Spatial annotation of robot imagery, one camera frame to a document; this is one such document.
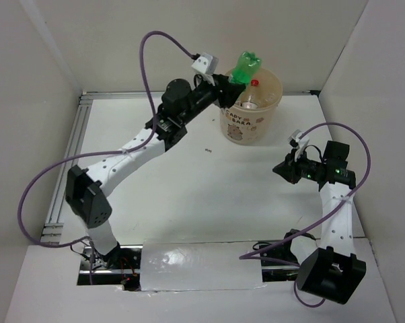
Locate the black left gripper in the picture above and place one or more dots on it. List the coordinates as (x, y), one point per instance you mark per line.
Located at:
(229, 91)

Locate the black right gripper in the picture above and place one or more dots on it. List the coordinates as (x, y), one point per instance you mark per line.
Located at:
(288, 169)

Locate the large red label bottle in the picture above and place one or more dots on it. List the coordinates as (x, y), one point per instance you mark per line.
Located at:
(252, 97)

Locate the green plastic bottle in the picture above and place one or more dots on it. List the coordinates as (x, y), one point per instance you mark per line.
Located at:
(247, 65)

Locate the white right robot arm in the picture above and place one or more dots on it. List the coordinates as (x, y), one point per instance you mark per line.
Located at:
(330, 268)

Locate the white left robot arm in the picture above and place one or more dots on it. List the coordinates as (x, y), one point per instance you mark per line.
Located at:
(87, 190)

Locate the beige capybara bin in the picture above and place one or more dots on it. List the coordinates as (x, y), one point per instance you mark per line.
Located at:
(245, 126)

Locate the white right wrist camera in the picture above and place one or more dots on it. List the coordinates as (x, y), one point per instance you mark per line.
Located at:
(298, 141)

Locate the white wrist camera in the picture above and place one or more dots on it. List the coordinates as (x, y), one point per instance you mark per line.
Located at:
(205, 66)
(298, 141)

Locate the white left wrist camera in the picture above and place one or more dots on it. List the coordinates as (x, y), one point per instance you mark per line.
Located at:
(205, 66)

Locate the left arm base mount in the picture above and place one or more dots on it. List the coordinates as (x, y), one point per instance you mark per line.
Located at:
(122, 269)

